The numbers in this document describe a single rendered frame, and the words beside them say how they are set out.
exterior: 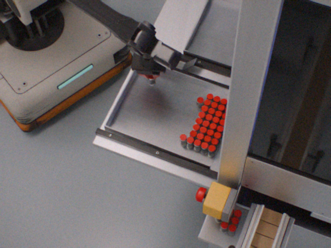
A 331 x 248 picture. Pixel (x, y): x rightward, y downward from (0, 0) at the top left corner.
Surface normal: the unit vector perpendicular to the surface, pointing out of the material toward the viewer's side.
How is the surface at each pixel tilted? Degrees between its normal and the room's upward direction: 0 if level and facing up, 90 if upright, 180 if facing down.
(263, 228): 0
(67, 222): 0
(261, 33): 90
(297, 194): 90
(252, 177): 90
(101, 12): 49
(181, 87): 0
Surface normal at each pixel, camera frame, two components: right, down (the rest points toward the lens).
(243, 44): -0.39, 0.83
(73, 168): -0.03, -0.45
